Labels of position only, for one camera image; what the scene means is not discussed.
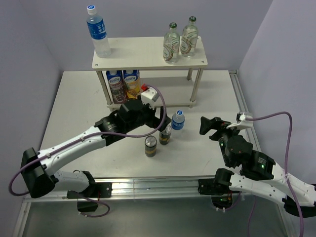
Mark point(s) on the blue water bottle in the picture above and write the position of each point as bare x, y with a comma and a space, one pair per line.
98, 32
177, 123

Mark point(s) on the white two-tier shelf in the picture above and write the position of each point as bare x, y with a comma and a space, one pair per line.
178, 82

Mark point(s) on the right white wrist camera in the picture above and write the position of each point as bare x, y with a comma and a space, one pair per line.
242, 121

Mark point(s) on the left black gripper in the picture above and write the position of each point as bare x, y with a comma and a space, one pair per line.
154, 121

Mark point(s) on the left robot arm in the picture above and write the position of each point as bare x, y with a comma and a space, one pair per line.
41, 170

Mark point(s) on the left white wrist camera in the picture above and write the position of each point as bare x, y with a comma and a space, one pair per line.
149, 96

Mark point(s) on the yellow pineapple juice carton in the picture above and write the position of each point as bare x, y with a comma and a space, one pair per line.
132, 83

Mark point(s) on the aluminium right side rail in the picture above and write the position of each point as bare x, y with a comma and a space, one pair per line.
250, 132

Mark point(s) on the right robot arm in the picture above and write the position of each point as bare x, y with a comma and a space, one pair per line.
250, 171

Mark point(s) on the black yellow can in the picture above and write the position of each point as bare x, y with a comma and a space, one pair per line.
164, 136
150, 146

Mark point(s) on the purple grape juice carton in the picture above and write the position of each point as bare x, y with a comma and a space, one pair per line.
115, 81

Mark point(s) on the green-cap glass bottle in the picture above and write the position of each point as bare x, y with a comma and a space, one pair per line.
189, 38
171, 44

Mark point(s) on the aluminium front rail frame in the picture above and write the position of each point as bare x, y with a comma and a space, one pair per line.
152, 207

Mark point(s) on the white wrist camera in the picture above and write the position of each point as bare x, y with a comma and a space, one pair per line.
149, 96
242, 121

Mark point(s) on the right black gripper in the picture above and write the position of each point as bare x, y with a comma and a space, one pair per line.
220, 125

